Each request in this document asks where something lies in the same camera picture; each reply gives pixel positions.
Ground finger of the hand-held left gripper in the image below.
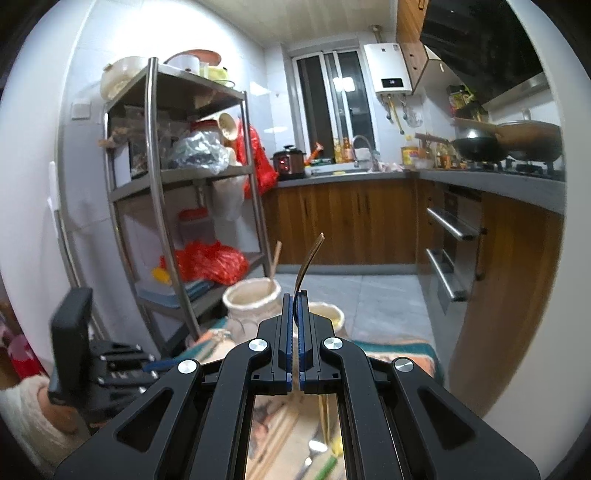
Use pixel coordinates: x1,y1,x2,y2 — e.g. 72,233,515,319
141,357,183,376

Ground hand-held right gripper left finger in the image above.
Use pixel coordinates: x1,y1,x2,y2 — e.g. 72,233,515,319
53,291,296,480

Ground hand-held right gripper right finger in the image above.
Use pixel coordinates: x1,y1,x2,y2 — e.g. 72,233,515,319
298,291,541,480

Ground tall cream ceramic jar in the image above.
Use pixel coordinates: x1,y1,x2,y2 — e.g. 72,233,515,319
223,276,283,342

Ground gold metal fork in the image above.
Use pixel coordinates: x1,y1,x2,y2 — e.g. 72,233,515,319
294,233,332,457

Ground person's left forearm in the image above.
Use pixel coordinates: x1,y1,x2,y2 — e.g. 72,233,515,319
0,376,95,478

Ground short cream ceramic jar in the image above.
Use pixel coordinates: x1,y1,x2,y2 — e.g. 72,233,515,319
308,302,347,340

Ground crumpled red plastic bag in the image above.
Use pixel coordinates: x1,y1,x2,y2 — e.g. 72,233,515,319
173,240,250,286

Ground wooden lower cabinets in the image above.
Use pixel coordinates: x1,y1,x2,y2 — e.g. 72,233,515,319
263,178,566,416

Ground wooden cabinets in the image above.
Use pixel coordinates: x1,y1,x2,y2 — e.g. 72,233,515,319
263,178,566,416
396,0,444,95

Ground red-lid plastic container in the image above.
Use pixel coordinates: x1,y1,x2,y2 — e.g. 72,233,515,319
178,208,215,245

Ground white plastic bag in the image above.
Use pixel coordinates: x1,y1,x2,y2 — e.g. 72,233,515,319
210,178,245,222

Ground stainless built-in oven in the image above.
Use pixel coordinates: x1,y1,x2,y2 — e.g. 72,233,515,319
425,185,485,317

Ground dark red rice cooker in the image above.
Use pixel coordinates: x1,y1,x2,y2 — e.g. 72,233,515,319
272,145,308,181

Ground hanging red plastic bag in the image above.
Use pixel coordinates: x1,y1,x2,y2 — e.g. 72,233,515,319
235,119,279,197

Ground clear plastic bag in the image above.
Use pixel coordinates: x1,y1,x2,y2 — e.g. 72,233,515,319
171,131,232,174

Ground metal sink faucet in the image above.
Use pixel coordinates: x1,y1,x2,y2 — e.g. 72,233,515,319
352,135,379,169

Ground metal shelf rack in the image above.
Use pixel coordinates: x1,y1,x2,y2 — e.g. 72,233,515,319
99,58,273,358

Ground kitchen window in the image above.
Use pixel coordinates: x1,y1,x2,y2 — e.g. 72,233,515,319
288,46,377,164

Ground grey kitchen countertop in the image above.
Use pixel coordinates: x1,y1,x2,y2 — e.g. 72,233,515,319
274,167,566,213

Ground black wok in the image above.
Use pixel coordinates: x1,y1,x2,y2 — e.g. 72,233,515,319
450,128,509,162

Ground cream lidded pot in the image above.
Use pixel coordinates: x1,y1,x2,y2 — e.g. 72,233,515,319
100,56,148,101

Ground gas stove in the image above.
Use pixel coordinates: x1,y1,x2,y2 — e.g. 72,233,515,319
462,157,566,178

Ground white water heater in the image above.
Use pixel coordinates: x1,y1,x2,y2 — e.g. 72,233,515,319
363,42,414,95

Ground spice rack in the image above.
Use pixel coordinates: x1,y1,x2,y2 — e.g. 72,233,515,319
447,84,488,121

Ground brown frying pan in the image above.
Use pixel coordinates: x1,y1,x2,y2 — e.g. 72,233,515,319
496,120,563,162

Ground wooden upper cabinets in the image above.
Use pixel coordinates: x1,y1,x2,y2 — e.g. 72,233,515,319
396,0,444,95

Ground black range hood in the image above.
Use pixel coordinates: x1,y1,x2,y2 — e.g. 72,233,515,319
420,0,550,104

